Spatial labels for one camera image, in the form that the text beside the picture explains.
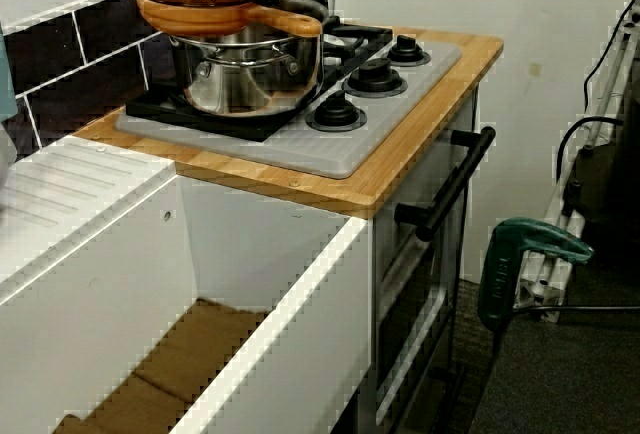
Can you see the stainless steel pot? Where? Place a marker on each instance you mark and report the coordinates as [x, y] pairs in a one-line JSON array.
[[250, 84]]

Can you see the black stove knob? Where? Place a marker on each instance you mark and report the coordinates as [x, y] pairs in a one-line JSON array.
[[375, 79], [409, 51], [336, 113]]

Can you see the black burner grate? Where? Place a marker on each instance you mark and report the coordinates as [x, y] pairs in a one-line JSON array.
[[165, 111]]

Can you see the grey stove top plate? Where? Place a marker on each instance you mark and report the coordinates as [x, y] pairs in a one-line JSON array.
[[320, 149]]

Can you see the dark tile backsplash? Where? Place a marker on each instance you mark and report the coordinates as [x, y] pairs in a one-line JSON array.
[[50, 59]]

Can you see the wooden stove countertop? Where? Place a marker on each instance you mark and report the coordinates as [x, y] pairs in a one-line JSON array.
[[400, 164]]

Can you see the teal box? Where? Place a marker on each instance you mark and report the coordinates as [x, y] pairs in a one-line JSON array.
[[7, 79]]

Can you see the white sink basin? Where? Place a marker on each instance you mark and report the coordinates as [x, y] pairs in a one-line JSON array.
[[280, 304]]

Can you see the white oven door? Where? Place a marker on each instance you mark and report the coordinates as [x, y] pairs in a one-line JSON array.
[[420, 279]]

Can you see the brown cardboard sheet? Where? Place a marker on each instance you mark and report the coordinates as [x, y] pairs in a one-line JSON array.
[[200, 344]]

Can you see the green clamp tool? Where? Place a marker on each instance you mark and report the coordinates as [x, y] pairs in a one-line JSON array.
[[500, 274]]

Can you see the black equipment box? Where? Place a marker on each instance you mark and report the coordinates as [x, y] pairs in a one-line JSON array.
[[605, 194]]

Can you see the white metal tripod frame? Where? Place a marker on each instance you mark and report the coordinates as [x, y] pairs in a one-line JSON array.
[[555, 254]]

